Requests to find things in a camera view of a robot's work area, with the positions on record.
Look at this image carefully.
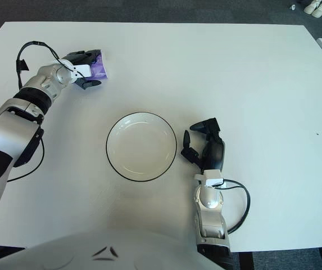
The white plate with black rim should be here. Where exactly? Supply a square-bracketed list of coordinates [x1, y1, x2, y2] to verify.
[105, 111, 178, 182]

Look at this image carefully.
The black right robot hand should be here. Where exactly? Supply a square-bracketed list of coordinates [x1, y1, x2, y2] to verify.
[180, 118, 226, 172]

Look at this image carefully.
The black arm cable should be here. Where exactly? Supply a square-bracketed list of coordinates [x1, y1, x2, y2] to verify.
[216, 181, 252, 235]
[7, 41, 76, 182]

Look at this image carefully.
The purple tissue paper pack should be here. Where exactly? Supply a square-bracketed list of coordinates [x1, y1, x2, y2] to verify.
[78, 50, 110, 89]

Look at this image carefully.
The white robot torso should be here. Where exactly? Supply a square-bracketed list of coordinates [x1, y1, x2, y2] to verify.
[0, 227, 226, 270]

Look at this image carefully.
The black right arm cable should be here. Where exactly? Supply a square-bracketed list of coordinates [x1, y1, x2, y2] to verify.
[216, 181, 252, 235]

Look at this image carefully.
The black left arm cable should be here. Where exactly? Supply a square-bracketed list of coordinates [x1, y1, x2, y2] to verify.
[7, 41, 76, 182]

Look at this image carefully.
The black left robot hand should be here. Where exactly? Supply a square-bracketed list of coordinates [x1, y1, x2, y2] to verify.
[65, 49, 102, 91]

